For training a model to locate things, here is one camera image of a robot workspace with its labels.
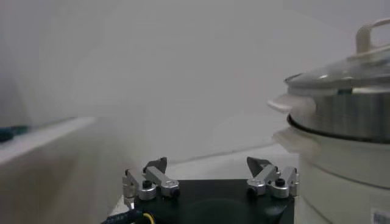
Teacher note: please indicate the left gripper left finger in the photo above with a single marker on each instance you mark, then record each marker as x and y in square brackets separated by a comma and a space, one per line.
[152, 178]

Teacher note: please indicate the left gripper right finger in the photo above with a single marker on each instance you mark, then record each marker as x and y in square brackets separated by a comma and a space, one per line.
[268, 176]

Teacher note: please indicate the round glass lid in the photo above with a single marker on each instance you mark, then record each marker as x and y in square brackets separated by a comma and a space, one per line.
[344, 73]

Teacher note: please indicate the steel perforated steamer basket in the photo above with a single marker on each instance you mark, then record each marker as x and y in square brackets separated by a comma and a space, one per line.
[350, 115]

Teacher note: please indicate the white electric cooker base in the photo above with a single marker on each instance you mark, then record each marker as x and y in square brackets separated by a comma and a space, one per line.
[341, 170]

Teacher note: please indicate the white side table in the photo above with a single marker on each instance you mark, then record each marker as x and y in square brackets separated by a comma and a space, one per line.
[45, 140]

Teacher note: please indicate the blue computer mouse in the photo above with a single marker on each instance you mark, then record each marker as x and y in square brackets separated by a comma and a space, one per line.
[5, 135]

